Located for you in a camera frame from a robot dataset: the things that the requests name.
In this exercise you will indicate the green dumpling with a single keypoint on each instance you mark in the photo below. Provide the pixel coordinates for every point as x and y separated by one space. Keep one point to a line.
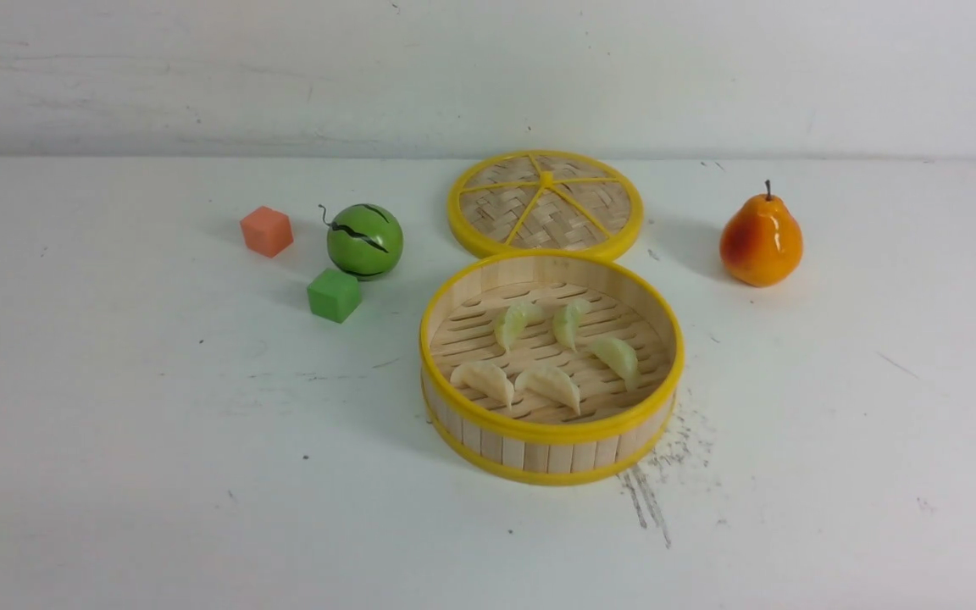
566 322
512 322

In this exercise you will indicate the white dumpling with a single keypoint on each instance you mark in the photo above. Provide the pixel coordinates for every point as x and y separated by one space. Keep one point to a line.
486 377
552 383

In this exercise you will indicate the pale dumpling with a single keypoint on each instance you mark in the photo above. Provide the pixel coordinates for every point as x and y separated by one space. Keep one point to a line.
620 357

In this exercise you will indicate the bamboo steamer tray yellow rim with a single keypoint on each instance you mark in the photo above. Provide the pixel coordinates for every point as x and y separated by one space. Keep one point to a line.
538 441

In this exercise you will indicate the woven bamboo steamer lid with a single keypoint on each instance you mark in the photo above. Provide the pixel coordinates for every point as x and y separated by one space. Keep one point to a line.
554 200

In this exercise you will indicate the green toy watermelon ball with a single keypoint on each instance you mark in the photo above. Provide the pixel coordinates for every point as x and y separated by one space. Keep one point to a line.
364 240

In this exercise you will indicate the green foam cube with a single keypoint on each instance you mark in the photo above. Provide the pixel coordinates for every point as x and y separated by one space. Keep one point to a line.
334 295

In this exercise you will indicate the orange foam cube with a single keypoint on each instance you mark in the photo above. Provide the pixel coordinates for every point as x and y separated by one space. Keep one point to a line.
267 231

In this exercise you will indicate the orange toy pear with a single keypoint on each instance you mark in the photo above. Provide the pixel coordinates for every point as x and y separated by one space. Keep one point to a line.
763 243

